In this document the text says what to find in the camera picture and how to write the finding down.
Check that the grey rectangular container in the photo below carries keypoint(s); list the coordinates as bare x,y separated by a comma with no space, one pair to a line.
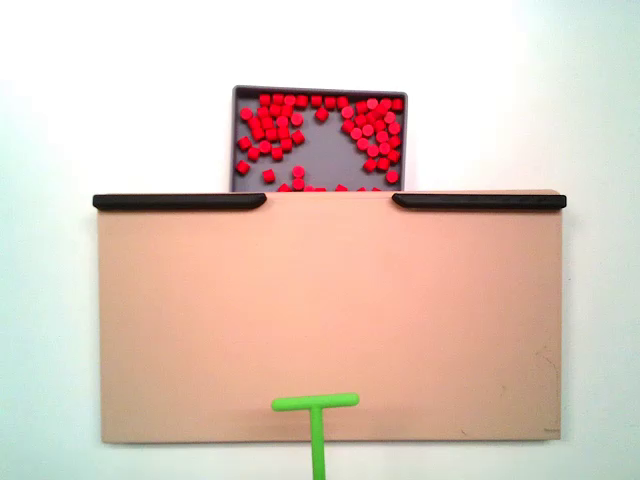
325,155

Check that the tan rectangular board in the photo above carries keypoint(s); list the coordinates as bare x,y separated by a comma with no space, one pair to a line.
350,300

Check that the black edge rail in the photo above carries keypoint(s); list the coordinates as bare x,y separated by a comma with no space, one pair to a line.
480,201
175,201

